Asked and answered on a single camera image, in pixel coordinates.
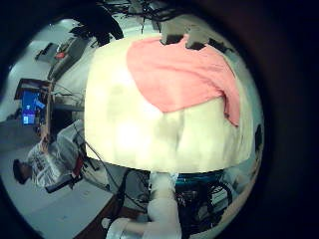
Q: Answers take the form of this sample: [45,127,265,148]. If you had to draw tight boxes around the orange button shirt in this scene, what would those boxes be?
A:
[125,34,242,127]

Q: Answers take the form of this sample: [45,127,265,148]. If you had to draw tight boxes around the standing person in dark clothes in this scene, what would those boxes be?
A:
[68,1,125,48]

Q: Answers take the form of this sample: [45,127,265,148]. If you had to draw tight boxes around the black office chair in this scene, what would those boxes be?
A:
[44,155,86,194]

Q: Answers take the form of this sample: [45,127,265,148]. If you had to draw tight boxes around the grey cart with red item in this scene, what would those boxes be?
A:
[34,35,92,82]

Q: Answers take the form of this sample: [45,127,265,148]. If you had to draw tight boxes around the seated person in white shirt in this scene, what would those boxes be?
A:
[12,119,88,189]

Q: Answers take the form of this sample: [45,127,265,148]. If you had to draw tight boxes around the wooden desk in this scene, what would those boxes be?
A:
[14,77,56,143]

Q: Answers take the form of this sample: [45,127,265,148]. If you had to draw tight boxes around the blue computer monitor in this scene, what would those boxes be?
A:
[20,90,47,126]

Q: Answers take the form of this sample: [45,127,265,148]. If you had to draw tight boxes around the black cable under table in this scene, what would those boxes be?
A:
[84,140,149,213]

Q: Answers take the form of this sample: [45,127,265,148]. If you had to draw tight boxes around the black cable bundle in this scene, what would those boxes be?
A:
[99,0,187,22]

